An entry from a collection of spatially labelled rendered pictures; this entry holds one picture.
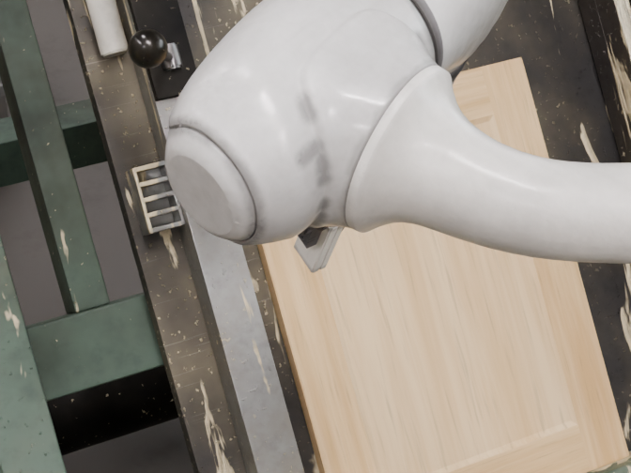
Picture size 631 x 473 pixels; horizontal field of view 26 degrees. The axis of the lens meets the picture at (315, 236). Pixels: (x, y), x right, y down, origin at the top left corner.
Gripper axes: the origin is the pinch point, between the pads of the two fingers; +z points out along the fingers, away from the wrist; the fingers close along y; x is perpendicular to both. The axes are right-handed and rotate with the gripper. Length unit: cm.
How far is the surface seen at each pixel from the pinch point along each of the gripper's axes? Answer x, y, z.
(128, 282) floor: -96, -60, 204
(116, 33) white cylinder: -37.2, -3.5, 17.2
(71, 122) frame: -87, -32, 110
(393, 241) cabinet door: -8.9, -24.6, 31.3
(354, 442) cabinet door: 6.8, -11.3, 40.5
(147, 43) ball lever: -28.2, -0.7, 7.4
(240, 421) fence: 0.1, 0.0, 36.9
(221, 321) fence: -8.8, -1.8, 31.0
